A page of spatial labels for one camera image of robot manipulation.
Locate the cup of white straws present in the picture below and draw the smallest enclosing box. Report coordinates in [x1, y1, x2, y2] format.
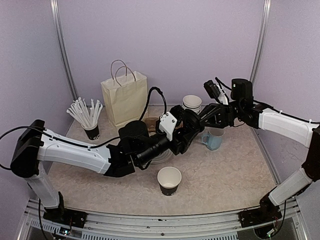
[66, 97, 103, 141]

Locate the brown cardboard cup carrier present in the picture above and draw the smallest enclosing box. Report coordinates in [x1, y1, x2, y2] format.
[143, 117, 158, 132]

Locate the light blue ceramic mug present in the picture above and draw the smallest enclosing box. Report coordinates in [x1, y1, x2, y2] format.
[201, 128, 225, 151]

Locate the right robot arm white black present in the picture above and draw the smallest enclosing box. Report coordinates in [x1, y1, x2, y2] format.
[199, 78, 320, 222]

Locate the stack of paper cups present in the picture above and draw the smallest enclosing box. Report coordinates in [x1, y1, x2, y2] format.
[182, 95, 202, 114]

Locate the aluminium front rail frame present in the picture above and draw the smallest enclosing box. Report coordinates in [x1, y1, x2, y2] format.
[15, 199, 310, 240]

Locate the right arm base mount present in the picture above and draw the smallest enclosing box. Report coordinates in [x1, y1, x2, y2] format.
[238, 207, 283, 228]

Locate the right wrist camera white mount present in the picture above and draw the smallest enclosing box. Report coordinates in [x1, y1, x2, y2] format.
[203, 77, 230, 105]

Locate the black paper coffee cup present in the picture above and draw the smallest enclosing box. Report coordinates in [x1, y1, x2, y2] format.
[157, 166, 182, 196]

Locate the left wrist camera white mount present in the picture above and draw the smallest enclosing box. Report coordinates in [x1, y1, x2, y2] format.
[158, 111, 178, 142]

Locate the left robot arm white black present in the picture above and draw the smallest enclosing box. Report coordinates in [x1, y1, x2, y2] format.
[8, 105, 204, 223]

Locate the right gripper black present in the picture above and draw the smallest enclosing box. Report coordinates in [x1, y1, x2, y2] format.
[194, 99, 244, 128]

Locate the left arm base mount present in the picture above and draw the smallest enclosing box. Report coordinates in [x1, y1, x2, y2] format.
[43, 208, 88, 229]

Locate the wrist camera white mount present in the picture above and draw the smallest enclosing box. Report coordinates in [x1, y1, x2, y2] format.
[203, 77, 230, 105]
[158, 111, 178, 142]

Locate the cream paper bag with handles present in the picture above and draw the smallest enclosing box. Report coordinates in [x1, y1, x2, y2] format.
[100, 59, 148, 130]

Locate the grey spiral pattern plate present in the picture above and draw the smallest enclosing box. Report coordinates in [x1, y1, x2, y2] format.
[150, 149, 173, 165]

